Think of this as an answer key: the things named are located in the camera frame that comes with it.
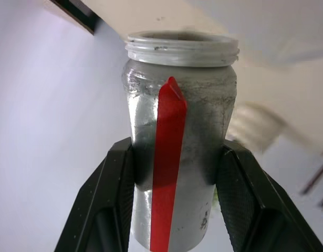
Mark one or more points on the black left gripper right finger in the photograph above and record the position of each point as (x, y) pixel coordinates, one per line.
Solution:
(250, 204)

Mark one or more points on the silver red can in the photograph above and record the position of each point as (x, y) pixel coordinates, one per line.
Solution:
(203, 118)

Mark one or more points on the white ribbed plant pot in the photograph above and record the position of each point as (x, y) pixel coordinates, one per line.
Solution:
(258, 126)

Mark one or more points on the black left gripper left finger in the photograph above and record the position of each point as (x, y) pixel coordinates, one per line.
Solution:
(103, 199)

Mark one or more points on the black furniture piece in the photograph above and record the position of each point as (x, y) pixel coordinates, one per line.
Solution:
(79, 13)

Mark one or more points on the brown wooden peg rack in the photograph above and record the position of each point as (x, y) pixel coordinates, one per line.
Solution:
(314, 176)

